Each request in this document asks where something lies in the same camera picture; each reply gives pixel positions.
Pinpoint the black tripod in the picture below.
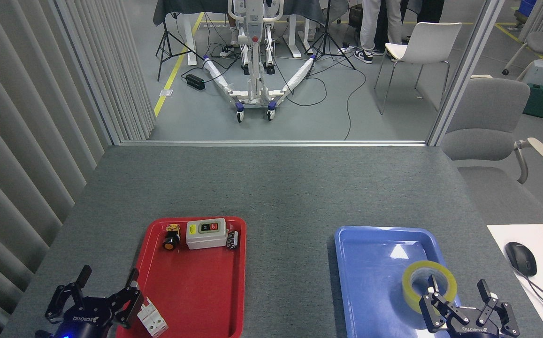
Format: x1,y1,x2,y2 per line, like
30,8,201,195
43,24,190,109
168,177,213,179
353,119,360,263
305,0,356,71
155,0,204,81

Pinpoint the grey two-button switch box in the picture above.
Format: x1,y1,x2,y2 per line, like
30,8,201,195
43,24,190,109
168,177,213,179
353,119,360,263
186,218,228,250

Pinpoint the white stand on wheels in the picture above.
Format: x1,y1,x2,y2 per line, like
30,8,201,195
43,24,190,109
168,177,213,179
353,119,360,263
201,0,316,123

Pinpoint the yellow tape roll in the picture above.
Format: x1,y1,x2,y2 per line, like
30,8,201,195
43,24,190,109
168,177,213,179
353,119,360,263
402,261,458,315

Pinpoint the person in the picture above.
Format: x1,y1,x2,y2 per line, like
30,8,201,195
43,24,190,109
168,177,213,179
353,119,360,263
353,0,403,64
382,0,444,47

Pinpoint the silver frame post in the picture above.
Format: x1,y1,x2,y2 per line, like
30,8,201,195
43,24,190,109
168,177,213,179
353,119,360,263
427,0,506,146

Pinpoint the grey office chair with armrest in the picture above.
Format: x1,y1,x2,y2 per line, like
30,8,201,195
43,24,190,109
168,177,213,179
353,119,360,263
440,77,543,225

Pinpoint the white circuit breaker block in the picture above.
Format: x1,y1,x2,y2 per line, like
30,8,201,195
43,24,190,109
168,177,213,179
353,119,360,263
136,298,168,338

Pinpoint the black computer mouse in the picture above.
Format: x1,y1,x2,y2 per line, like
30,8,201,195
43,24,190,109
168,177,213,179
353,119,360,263
505,242,537,277

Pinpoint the white plastic chair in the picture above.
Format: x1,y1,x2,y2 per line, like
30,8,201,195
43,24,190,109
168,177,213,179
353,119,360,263
374,22,463,115

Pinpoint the yellow black push button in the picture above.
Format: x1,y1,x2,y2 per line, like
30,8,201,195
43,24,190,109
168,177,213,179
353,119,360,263
162,224,181,251

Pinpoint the red plastic tray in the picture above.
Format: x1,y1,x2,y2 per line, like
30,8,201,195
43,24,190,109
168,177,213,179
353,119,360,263
115,216,247,338

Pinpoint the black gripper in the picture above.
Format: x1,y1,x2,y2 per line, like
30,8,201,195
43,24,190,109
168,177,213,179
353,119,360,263
41,265,144,338
419,275,520,338

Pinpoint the blue plastic tray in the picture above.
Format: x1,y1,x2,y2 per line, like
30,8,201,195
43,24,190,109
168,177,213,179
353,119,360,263
335,226,474,338

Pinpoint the black floor cable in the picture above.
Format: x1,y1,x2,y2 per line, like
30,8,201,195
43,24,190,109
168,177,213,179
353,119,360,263
344,56,367,140

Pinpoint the grey mouse cable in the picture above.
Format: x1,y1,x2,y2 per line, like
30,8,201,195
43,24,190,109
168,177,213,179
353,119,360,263
513,268,543,329

